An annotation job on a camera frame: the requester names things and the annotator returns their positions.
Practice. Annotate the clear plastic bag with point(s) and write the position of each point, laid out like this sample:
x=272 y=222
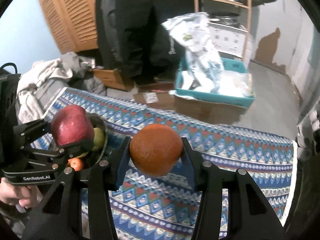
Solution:
x=231 y=83

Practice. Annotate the red apple back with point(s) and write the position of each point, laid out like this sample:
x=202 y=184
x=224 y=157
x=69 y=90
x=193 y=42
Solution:
x=70 y=125

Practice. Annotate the black hanging jacket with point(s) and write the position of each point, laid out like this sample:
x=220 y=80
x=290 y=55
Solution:
x=132 y=39

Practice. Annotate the pile of grey clothes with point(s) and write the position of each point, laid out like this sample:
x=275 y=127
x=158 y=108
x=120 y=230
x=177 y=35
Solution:
x=38 y=88

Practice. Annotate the wooden shelf rack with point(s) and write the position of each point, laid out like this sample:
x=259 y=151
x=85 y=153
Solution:
x=243 y=8

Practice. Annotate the wooden louvered wardrobe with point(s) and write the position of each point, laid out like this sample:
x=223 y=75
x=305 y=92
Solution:
x=71 y=23

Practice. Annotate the teal plastic bin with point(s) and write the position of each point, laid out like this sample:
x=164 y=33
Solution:
x=229 y=64

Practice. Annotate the small tangerine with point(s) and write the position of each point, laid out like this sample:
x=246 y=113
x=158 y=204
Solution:
x=76 y=163
x=155 y=149

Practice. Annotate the wooden drawer box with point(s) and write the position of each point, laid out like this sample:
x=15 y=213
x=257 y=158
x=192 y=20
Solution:
x=114 y=79

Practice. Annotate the steel steamer pot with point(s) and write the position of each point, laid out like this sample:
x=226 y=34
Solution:
x=225 y=18

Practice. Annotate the small tangerine front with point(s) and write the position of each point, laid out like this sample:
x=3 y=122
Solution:
x=155 y=149

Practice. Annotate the patterned blue tablecloth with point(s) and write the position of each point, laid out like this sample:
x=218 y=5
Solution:
x=167 y=207

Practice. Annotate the shoe rack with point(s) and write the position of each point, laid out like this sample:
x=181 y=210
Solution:
x=308 y=135

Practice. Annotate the person's left hand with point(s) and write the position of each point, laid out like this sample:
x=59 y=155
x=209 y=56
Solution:
x=26 y=196

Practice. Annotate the yellow-green pear back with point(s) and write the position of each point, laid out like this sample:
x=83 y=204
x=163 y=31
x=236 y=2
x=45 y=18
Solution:
x=99 y=139

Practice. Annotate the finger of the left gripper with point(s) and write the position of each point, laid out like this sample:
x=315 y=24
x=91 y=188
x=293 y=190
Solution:
x=75 y=148
x=31 y=131

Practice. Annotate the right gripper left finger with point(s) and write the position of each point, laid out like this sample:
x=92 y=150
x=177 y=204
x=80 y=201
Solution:
x=59 y=214

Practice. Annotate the small tangerine back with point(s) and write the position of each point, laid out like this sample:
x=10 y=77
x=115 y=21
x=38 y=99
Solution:
x=76 y=163

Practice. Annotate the dark glass fruit plate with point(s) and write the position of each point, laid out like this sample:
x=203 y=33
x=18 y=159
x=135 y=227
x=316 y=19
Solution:
x=88 y=156

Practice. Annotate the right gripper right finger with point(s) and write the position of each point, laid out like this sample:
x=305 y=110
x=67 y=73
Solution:
x=232 y=199

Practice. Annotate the white patterned storage box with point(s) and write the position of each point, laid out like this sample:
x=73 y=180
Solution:
x=228 y=40

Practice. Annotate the white printed rice bag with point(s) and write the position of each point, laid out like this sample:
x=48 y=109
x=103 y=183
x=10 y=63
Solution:
x=203 y=61

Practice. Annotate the brown cardboard box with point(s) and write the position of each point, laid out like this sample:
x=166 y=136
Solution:
x=210 y=112

